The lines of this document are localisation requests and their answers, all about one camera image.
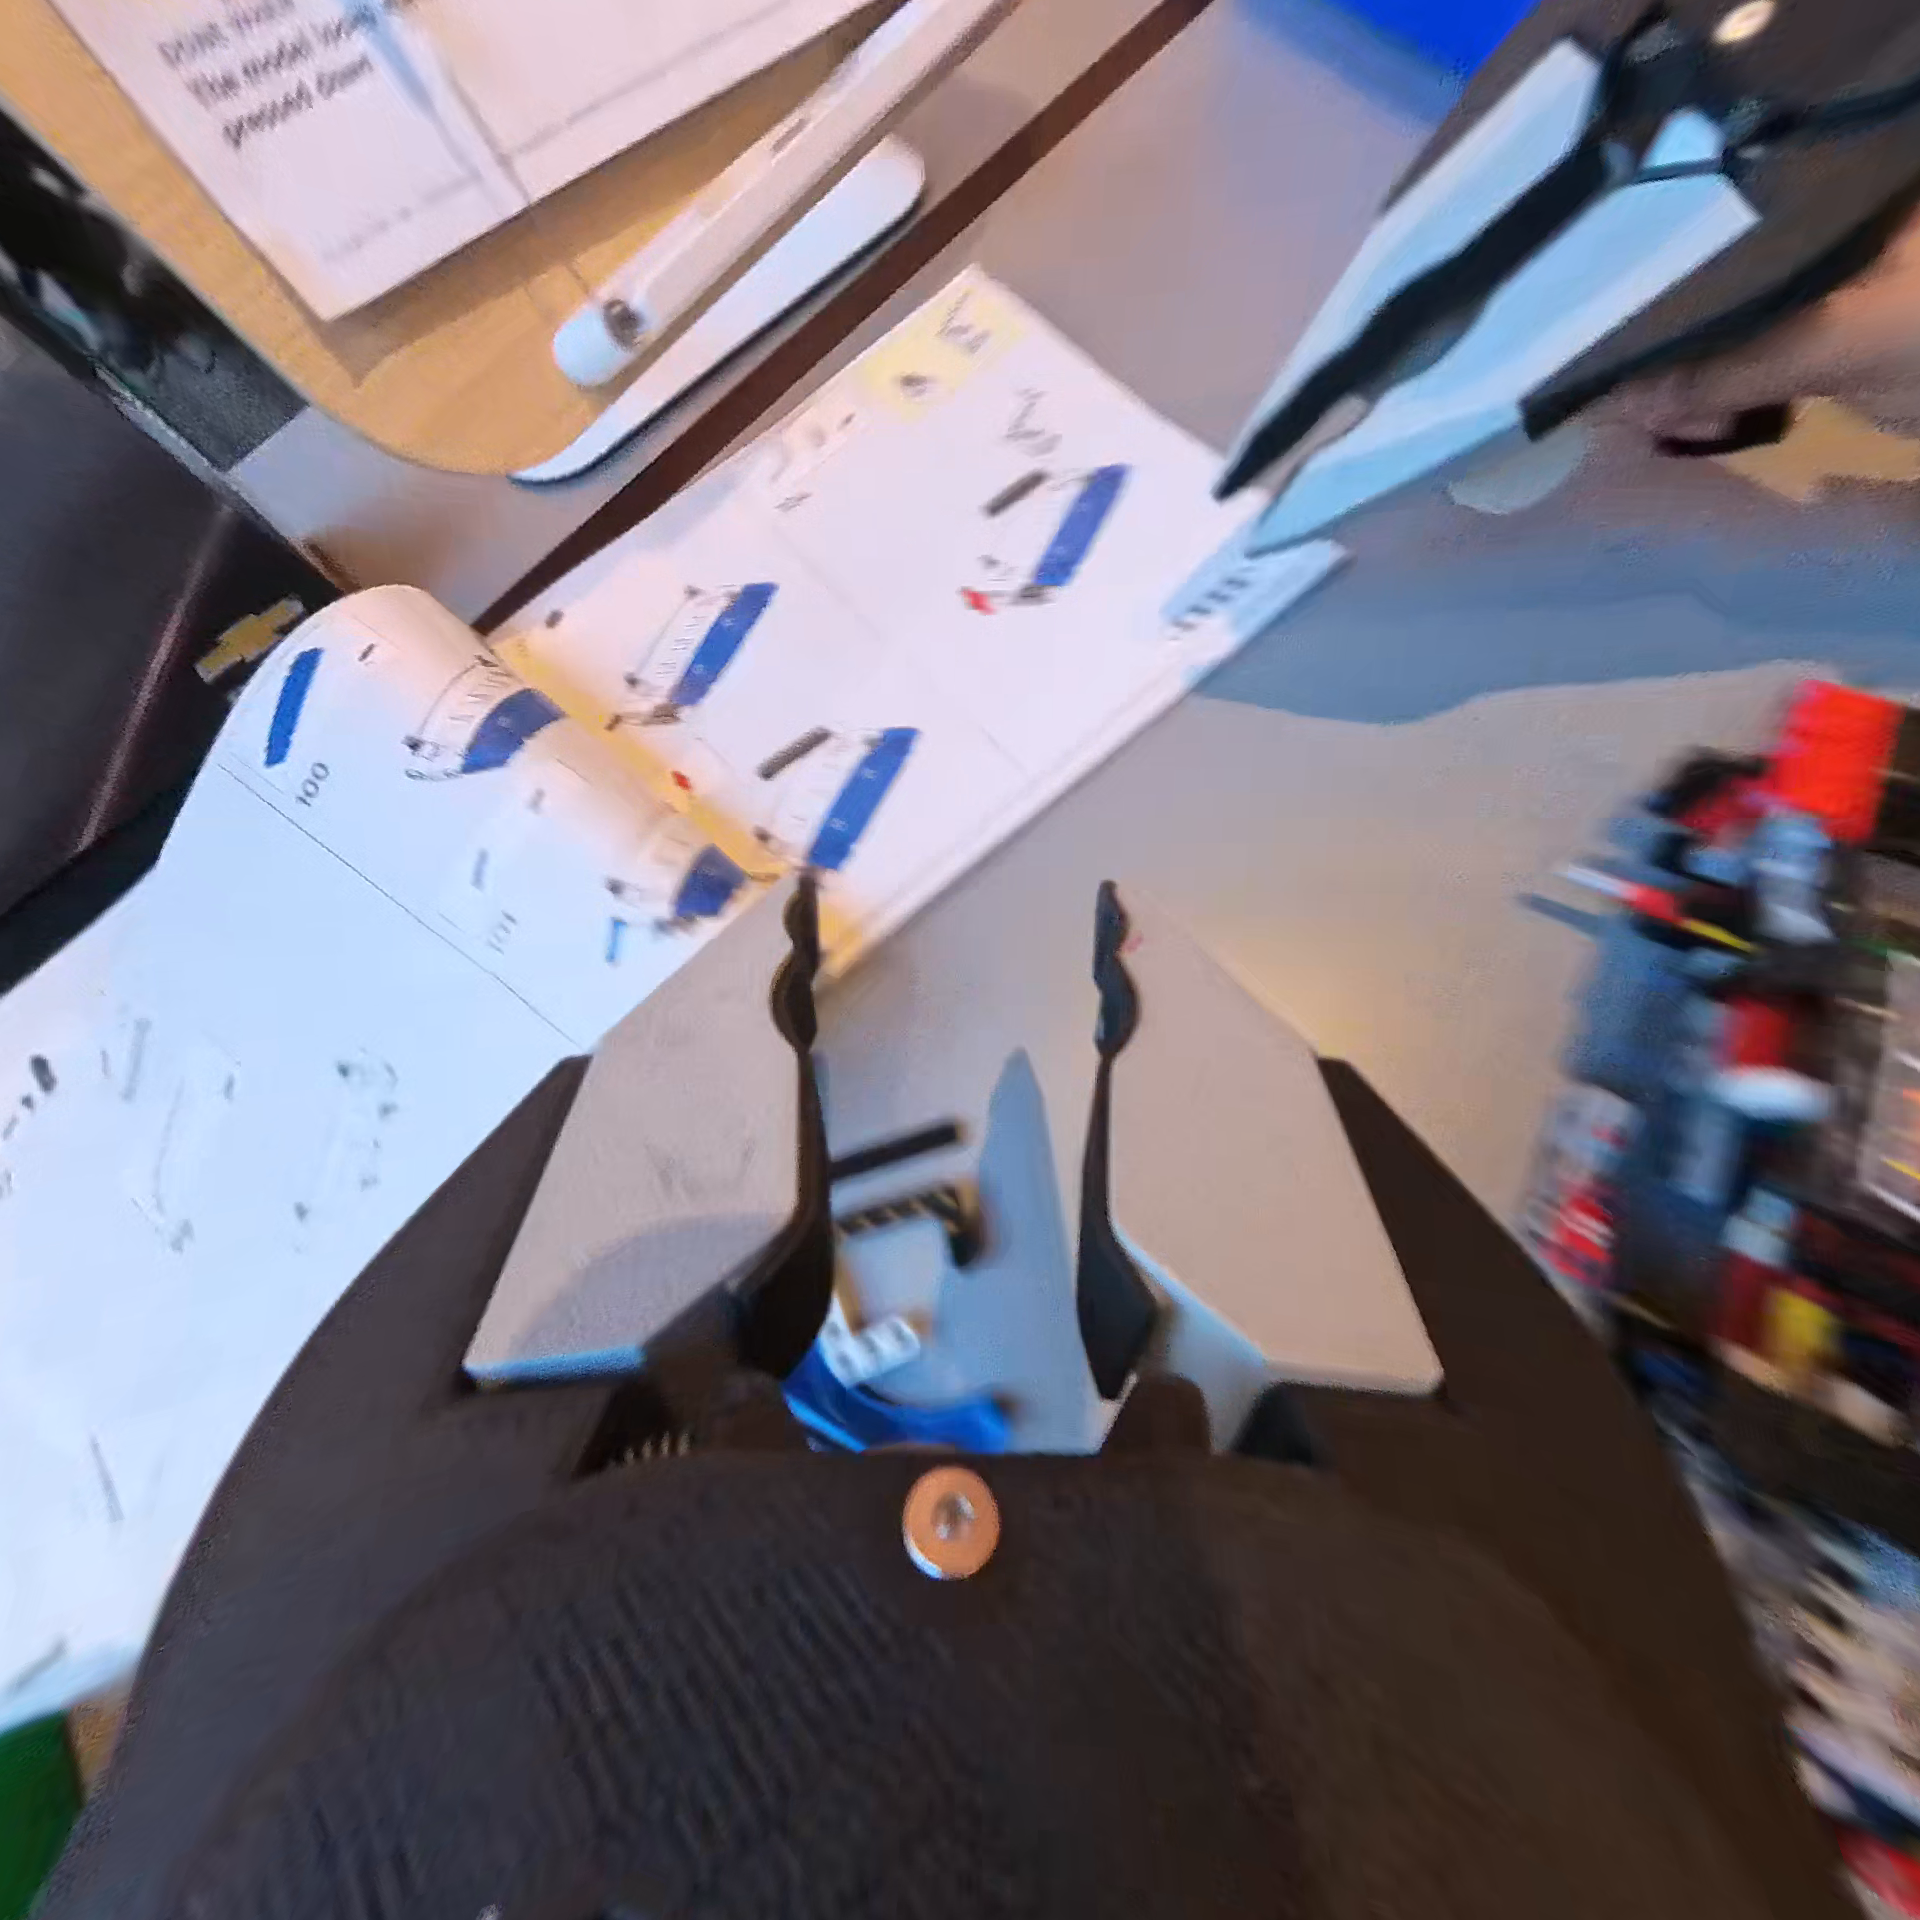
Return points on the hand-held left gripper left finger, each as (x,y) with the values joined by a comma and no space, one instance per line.
(646,1200)

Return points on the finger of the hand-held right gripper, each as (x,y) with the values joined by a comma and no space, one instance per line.
(1471,195)
(1546,330)

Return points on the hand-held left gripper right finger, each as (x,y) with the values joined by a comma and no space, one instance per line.
(1259,1200)

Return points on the instruction booklet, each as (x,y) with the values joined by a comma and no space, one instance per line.
(376,974)

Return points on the toy brick car model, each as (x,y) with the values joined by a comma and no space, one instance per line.
(1725,1125)

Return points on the person's right hand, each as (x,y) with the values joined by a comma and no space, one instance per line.
(1799,360)

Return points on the blue plastic bin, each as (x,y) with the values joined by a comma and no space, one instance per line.
(1382,29)

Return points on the black angled beam piece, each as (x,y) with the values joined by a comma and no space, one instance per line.
(901,1219)

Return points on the black slim flat piece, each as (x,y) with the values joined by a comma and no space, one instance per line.
(901,1148)

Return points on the white angled beam piece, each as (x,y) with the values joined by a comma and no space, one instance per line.
(878,1346)

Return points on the blue angled brick piece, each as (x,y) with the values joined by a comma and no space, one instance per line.
(901,1417)

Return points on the white paper stand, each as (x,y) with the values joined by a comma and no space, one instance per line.
(751,253)

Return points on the green plastic bin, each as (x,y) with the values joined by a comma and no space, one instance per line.
(30,1800)

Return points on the printed paper sheet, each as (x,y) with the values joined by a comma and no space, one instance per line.
(376,148)

